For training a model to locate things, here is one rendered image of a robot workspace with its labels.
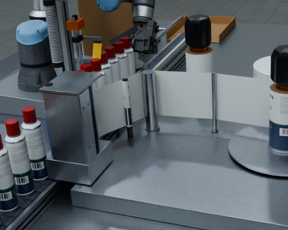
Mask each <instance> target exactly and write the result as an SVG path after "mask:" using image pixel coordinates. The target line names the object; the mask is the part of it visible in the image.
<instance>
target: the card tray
mask: <svg viewBox="0 0 288 230"><path fill-rule="evenodd" d="M187 17H190V16H189V15H186V16H185V17H184V18H183V19H182V20H181V21H180V22H178V23H177V24H176V25H175V26H174V27H173V28H171V29H170V30H169V31H168V32H167V33H166V40H167V41H171V40H172V39H173V38H175V37H176V36H177V35H178V34H179V33H185V21H186V19H187ZM209 18H210V21H211V37H212V40H211V43H220V42H221V41H222V40H223V39H224V38H225V36H226V35H227V34H228V33H229V32H230V31H231V29H232V28H233V27H234V26H235V25H236V21H235V17H228V16H209Z"/></svg>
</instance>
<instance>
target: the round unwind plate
mask: <svg viewBox="0 0 288 230"><path fill-rule="evenodd" d="M268 143H269V127H263V126H257V125H252V126H249V127H247V128H244V129H242V130H240V131H239V132H237V133H236V134H235V135H234V136H233V137H232V138H231V139H230V141H229V152H230V154H231V156H232V157H233V158H234V159H235V160H236V161H237V162H238V163H239V164H241V165H242V166H244V167H246V168H248V169H251V170H253V171H256V172H259V173H263V174H268V175H274V176H283V177H288V153H279V152H275V151H273V150H272V149H271V148H270V147H269V146H268Z"/></svg>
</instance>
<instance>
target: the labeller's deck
mask: <svg viewBox="0 0 288 230"><path fill-rule="evenodd" d="M132 124H133V127H132V128H133V138H128V134H127V129H126V130H125V131H124V132H123V133H122V134H121V135H120V136H119V137H118V138H117V140H116V141H115V142H114V143H113V144H112V155H113V160H112V161H111V162H110V164H109V165H108V166H107V167H106V168H105V169H104V170H103V172H102V173H101V174H100V175H99V176H98V177H97V179H96V180H95V181H94V182H93V183H92V184H91V185H87V184H81V183H76V184H75V185H74V186H73V187H72V189H71V190H70V194H71V200H72V205H73V206H78V207H83V208H89V209H96V210H101V211H106V212H111V213H116V214H123V215H129V216H134V217H140V218H145V219H150V220H157V221H162V222H167V223H173V224H178V225H185V226H190V227H196V228H201V229H206V230H288V177H283V176H274V175H268V174H263V173H260V172H256V171H253V170H251V169H248V168H246V167H244V166H242V165H241V164H239V163H238V162H237V161H236V160H235V159H234V158H233V157H232V156H231V154H230V152H229V141H230V139H231V138H232V137H233V136H234V135H235V134H236V133H237V132H239V131H240V130H242V129H244V128H247V127H249V126H252V125H249V124H243V123H237V122H231V121H225V120H217V129H218V132H216V133H214V132H212V129H213V119H205V118H192V117H179V116H166V115H158V125H159V126H160V129H159V130H157V131H146V130H145V126H146V119H145V117H144V118H142V119H140V120H137V121H135V122H133V123H132Z"/></svg>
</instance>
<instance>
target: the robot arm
mask: <svg viewBox="0 0 288 230"><path fill-rule="evenodd" d="M96 1H97V5H98V7H99V9H100V10H102V11H103V12H107V13H109V12H113V11H115V10H116V9H118V8H119V6H120V5H121V4H122V3H123V2H125V3H134V6H133V16H132V17H133V21H132V23H133V24H136V25H137V26H134V27H132V28H130V29H129V30H127V31H125V32H123V33H122V34H120V35H118V36H116V37H115V38H113V39H111V40H110V43H111V45H112V46H114V43H115V42H118V41H120V38H121V37H130V45H131V48H132V49H133V50H134V62H135V72H136V71H140V70H145V69H146V68H147V64H146V63H144V62H143V56H142V55H141V54H140V53H144V54H155V49H156V42H157V40H156V38H155V37H154V31H155V26H157V22H155V21H154V20H153V16H154V9H155V0H96ZM44 7H45V6H44V5H43V0H32V11H31V12H30V13H29V19H30V20H29V21H27V22H23V23H21V24H20V25H19V26H18V27H17V29H16V39H17V44H18V52H19V59H20V71H19V76H18V80H17V84H18V88H19V89H20V90H22V91H26V92H39V89H40V88H41V87H43V86H44V85H45V84H46V83H48V82H50V81H51V80H53V79H54V78H55V77H57V74H56V72H55V69H54V68H53V65H52V56H51V48H50V41H49V33H48V27H47V21H46V15H45V8H44Z"/></svg>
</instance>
